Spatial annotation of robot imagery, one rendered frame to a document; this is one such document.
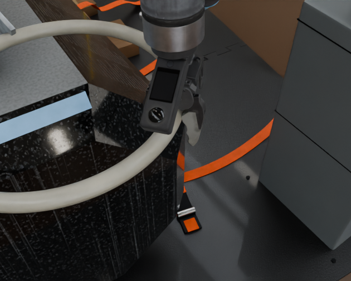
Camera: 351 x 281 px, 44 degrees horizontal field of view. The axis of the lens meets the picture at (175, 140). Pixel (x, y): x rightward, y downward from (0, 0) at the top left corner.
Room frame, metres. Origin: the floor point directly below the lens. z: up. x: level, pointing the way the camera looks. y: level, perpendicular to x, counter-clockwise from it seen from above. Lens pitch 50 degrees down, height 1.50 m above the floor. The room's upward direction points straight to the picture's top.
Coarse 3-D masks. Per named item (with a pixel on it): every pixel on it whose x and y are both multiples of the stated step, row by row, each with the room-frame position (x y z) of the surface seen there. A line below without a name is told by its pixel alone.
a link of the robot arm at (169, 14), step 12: (144, 0) 0.52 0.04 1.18; (156, 0) 0.50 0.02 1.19; (168, 0) 0.50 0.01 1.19; (180, 0) 0.50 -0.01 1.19; (192, 0) 0.51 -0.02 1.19; (204, 0) 0.54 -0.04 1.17; (144, 12) 0.52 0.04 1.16; (156, 12) 0.50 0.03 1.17; (168, 12) 0.50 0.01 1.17; (180, 12) 0.50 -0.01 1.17; (192, 12) 0.51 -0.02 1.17; (156, 24) 0.50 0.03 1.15; (168, 24) 0.50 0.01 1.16; (180, 24) 0.50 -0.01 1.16
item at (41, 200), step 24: (48, 24) 0.79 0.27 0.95; (72, 24) 0.79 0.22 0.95; (96, 24) 0.78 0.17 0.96; (0, 48) 0.73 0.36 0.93; (144, 48) 0.71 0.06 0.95; (144, 144) 0.43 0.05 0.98; (120, 168) 0.38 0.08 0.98; (0, 192) 0.35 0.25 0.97; (24, 192) 0.35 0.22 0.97; (48, 192) 0.34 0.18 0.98; (72, 192) 0.34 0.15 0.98; (96, 192) 0.35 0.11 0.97
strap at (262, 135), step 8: (120, 0) 2.23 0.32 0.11; (80, 8) 1.98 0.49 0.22; (96, 8) 2.09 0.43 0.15; (104, 8) 2.13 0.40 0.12; (152, 64) 1.78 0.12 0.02; (144, 72) 1.71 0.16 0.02; (272, 120) 1.37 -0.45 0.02; (264, 128) 1.33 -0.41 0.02; (256, 136) 1.28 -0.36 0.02; (264, 136) 1.28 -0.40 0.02; (248, 144) 1.23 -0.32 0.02; (256, 144) 1.23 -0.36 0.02; (232, 152) 1.19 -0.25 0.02; (240, 152) 1.19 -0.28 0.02; (216, 160) 1.14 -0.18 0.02; (224, 160) 1.14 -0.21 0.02; (232, 160) 1.14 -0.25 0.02; (200, 168) 1.10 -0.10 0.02; (208, 168) 1.10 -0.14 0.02; (216, 168) 1.10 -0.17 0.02; (184, 176) 1.06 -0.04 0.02; (192, 176) 1.06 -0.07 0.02; (200, 176) 1.06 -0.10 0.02
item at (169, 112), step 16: (160, 64) 0.51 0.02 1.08; (176, 64) 0.50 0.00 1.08; (160, 80) 0.48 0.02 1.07; (176, 80) 0.48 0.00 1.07; (160, 96) 0.46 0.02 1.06; (176, 96) 0.46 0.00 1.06; (144, 112) 0.44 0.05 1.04; (160, 112) 0.44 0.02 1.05; (176, 112) 0.45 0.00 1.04; (144, 128) 0.43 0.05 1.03; (160, 128) 0.42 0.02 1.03
